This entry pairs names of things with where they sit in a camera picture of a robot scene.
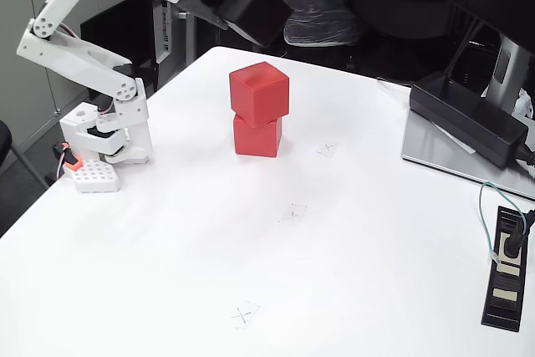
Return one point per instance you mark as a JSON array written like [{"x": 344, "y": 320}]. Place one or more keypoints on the plastic-wrapped dark bin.
[{"x": 322, "y": 1}]

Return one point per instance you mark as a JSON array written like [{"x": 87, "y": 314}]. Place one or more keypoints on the red cube block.
[
  {"x": 259, "y": 93},
  {"x": 255, "y": 139}
]

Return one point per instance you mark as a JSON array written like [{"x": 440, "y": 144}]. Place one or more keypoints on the black power outlet strip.
[{"x": 503, "y": 311}]

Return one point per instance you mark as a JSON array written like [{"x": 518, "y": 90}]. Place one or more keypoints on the silver monitor stand base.
[{"x": 426, "y": 144}]

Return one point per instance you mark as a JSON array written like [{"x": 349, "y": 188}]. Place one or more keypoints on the black cube block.
[{"x": 259, "y": 10}]

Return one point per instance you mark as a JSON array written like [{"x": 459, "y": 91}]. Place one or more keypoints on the black chair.
[{"x": 4, "y": 139}]

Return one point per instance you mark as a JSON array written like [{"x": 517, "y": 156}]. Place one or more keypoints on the grey computer tower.
[{"x": 161, "y": 39}]

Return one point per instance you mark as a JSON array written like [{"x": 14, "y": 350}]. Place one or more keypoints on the silver monitor stand column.
[{"x": 505, "y": 68}]

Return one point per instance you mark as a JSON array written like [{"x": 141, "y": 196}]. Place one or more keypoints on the black power plug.
[{"x": 512, "y": 246}]

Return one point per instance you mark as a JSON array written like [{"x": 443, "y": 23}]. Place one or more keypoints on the white perforated clamp block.
[{"x": 96, "y": 177}]

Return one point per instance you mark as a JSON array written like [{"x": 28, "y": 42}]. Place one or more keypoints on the black flat panel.
[{"x": 125, "y": 27}]

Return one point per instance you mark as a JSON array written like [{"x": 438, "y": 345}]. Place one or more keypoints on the silver metal post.
[{"x": 190, "y": 39}]

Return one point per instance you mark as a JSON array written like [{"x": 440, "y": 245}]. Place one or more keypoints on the crumpled white plastic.
[{"x": 526, "y": 102}]

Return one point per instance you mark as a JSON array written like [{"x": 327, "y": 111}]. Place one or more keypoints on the black power adapter brick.
[{"x": 464, "y": 118}]

